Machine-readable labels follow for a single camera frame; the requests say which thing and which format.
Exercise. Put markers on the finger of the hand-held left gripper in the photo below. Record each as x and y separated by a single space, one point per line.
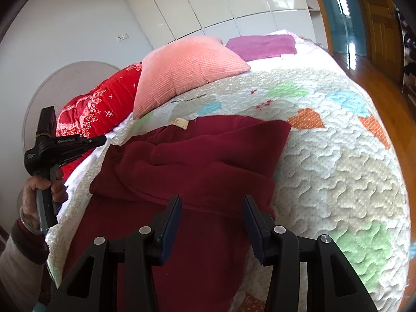
94 140

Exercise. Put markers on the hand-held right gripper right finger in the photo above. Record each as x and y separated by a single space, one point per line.
254 234

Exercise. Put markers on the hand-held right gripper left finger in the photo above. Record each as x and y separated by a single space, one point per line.
171 230

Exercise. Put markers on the dark red garment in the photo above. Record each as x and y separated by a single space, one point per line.
195 182

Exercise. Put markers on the person's left hand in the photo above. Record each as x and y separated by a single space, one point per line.
32 198

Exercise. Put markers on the red floral blanket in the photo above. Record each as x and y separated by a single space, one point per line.
100 104

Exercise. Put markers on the round white headboard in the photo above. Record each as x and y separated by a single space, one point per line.
58 84

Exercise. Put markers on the patchwork quilted bedspread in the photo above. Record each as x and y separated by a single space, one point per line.
341 169

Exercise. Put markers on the pink ribbed pillow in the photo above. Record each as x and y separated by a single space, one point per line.
185 68

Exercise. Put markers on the purple towel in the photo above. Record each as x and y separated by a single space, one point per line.
261 46

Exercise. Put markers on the white wardrobe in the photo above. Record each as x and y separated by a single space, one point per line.
234 3

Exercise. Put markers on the wooden door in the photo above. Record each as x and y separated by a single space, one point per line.
378 26

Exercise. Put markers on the white wall socket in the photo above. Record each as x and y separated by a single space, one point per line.
122 37

